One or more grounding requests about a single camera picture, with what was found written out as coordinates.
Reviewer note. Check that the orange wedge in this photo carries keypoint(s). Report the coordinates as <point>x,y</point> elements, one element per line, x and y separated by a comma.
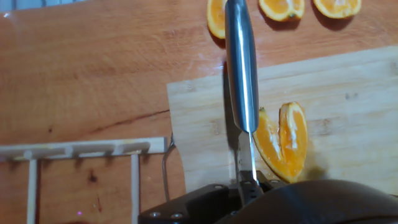
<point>337,7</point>
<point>281,9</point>
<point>295,140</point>
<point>267,143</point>
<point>216,18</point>

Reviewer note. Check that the large brown wooden board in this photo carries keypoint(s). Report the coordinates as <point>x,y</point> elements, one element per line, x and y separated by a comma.
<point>93,62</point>

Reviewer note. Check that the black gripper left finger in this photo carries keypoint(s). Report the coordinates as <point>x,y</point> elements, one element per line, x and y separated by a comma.
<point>199,205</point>

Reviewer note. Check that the steel cleaver knife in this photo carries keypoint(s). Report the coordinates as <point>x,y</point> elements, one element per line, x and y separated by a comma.
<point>242,62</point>

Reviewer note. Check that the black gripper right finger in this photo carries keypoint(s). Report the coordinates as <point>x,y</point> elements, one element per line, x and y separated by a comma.
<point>252,193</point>

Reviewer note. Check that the wooden peg dish rack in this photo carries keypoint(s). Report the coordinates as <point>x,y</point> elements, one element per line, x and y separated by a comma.
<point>77,147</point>

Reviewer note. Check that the bamboo cutting board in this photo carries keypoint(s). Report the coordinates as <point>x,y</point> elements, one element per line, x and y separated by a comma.
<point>342,124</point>

